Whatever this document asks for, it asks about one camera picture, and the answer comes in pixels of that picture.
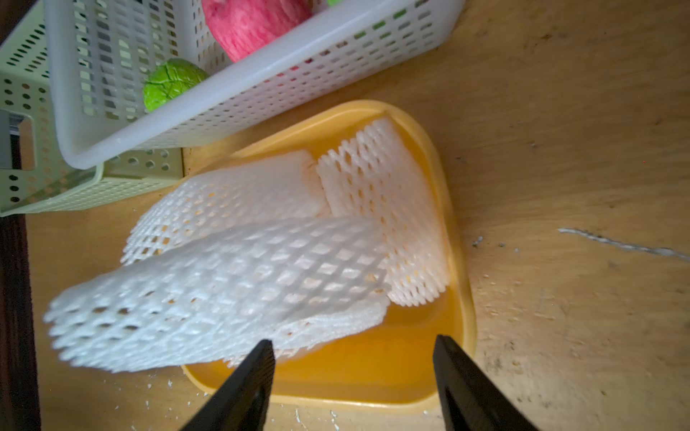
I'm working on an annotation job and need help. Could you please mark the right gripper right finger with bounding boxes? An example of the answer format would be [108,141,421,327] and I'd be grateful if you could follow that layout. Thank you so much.
[433,335,537,431]

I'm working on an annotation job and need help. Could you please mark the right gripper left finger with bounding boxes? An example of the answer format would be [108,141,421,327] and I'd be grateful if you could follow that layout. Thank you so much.
[181,339,275,431]

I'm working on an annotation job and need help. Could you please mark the white foam net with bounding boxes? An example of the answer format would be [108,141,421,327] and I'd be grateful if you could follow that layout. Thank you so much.
[316,118,450,306]
[120,150,332,266]
[44,218,390,373]

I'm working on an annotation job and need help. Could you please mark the green apple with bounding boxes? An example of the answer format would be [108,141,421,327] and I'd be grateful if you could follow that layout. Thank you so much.
[142,59,210,112]

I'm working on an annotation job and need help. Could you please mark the yellow plastic tray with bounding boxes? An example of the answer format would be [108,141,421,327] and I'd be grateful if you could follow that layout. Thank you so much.
[192,100,477,412]

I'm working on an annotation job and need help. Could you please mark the green plastic basket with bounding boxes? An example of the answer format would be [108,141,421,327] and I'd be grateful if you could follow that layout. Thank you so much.
[1,2,183,217]

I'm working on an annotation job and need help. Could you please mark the white plastic basket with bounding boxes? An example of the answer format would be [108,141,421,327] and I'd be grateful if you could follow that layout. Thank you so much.
[44,1,464,169]

